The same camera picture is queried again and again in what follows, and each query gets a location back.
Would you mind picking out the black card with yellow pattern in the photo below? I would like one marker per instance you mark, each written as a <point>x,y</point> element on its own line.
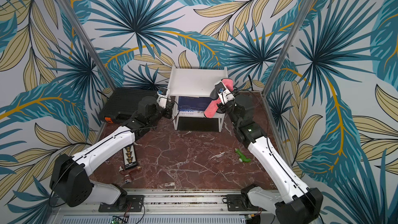
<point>129,157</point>

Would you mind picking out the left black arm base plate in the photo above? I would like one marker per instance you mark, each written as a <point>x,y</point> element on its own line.
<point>125,203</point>

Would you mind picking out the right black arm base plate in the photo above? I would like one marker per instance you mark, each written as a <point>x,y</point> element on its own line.
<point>242,202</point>

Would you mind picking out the aluminium front rail frame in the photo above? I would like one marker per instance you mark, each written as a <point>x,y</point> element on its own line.
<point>155,206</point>

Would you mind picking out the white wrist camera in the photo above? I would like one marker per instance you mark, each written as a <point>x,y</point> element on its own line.
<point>225,94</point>
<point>162,97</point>

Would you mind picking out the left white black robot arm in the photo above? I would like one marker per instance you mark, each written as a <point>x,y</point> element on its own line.
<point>70,177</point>

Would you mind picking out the dark blue book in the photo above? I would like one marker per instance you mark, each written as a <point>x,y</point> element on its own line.
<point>193,104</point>

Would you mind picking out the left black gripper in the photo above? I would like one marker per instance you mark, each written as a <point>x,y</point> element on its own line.
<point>168,109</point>

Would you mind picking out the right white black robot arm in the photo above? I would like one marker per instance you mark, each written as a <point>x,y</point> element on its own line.
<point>296,203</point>

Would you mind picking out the white two-tier bookshelf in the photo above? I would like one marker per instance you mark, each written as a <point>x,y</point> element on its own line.
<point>196,83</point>

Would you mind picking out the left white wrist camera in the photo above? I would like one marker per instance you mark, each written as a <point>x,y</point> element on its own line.
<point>162,97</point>

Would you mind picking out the black plastic tool case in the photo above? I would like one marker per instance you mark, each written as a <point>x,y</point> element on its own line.
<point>122,104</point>

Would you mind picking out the pink cloth with black trim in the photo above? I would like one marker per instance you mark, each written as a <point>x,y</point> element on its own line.
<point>216,102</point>

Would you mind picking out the green plastic tool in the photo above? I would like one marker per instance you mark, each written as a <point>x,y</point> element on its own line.
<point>241,157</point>

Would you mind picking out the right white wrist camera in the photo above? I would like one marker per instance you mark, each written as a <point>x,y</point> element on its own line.
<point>225,94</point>

